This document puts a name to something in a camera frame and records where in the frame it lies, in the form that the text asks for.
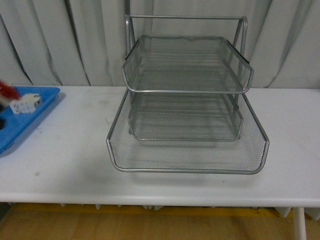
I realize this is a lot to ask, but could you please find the silver mesh three-tier rack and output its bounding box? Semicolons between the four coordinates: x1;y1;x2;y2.
106;13;270;175

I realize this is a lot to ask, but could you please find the red emergency stop button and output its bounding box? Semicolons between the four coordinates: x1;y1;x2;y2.
0;80;21;100

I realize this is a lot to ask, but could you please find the white curtain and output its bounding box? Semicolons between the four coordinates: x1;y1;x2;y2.
0;0;320;89

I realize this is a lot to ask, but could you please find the white circuit breaker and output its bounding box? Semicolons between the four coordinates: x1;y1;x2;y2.
9;93;43;114

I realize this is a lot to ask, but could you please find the blue plastic tray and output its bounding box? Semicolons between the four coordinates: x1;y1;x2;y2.
0;86;60;153

